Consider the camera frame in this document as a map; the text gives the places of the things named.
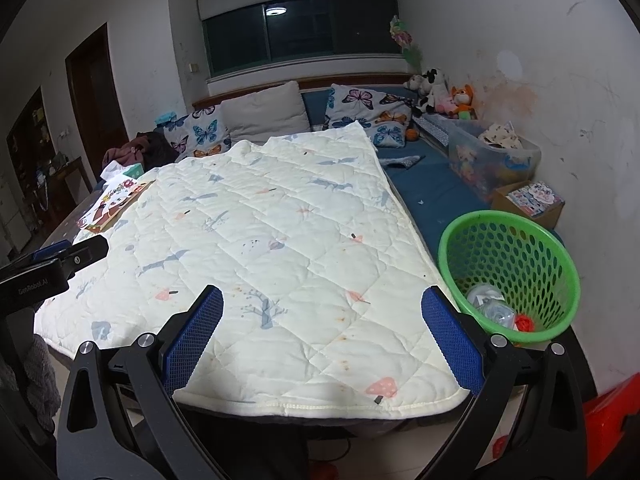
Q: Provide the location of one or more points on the grey pillow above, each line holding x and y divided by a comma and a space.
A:
265, 110

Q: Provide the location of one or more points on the red shredded paper bunch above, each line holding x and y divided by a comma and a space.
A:
525, 324

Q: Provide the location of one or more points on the orange fox plush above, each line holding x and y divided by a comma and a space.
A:
462, 100

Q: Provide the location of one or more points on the small orange ball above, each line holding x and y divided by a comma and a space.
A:
411, 134

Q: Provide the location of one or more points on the grey star-print table cover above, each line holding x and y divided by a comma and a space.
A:
70, 220

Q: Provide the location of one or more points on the clear plastic storage bin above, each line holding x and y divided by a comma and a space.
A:
480, 170

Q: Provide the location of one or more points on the cardboard box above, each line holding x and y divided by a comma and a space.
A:
550, 217

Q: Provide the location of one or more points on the grey sock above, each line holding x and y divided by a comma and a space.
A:
402, 161

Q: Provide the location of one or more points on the white quilted printed mat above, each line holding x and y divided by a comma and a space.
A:
275, 235

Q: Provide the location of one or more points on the dark wooden shelf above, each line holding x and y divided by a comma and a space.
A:
25, 135

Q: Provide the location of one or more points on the dark wooden door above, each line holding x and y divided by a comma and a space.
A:
95, 110

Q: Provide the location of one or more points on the small butterfly print pillow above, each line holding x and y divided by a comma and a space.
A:
200, 132

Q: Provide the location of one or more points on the flower wall decoration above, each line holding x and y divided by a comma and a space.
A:
406, 42

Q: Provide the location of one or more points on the maroon cloth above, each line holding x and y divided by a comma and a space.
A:
120, 152

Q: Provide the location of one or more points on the red plastic stool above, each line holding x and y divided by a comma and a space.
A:
612, 425

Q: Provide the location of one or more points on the black white cow plush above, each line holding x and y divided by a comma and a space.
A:
432, 85

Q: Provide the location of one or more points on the pink pig plush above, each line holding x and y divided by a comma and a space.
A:
445, 106

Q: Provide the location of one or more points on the blue daybed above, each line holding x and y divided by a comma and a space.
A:
440, 190

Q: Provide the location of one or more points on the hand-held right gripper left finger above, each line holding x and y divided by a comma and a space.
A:
195, 340

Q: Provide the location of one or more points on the wooden side table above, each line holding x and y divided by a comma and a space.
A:
72, 180

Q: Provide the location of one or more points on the wide butterfly print pillow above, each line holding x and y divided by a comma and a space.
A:
360, 105

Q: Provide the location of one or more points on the printed packs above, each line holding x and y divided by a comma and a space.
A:
532, 199

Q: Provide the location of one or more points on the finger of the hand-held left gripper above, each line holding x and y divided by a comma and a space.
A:
50, 250
85, 255

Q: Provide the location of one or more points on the dark glass window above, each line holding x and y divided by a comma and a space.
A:
300, 35

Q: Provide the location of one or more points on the cartoon picture board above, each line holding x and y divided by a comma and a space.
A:
112, 202

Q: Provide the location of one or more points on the black cloth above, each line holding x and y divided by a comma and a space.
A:
157, 147

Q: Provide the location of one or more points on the patterned cream cloth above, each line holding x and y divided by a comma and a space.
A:
500, 135

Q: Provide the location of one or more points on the person's grey fleece clothing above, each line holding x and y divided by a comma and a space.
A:
35, 385

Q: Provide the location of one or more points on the clear plastic bag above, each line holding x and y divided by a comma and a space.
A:
500, 316

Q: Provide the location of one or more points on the blue patterned long box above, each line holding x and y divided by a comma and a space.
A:
432, 130

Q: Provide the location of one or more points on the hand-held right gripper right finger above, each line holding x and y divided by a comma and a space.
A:
452, 340

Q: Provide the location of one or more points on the teal box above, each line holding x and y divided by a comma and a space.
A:
134, 170

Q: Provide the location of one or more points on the green plastic basket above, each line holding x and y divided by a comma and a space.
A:
500, 216

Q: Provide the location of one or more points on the teal cloth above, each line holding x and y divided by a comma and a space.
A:
165, 117

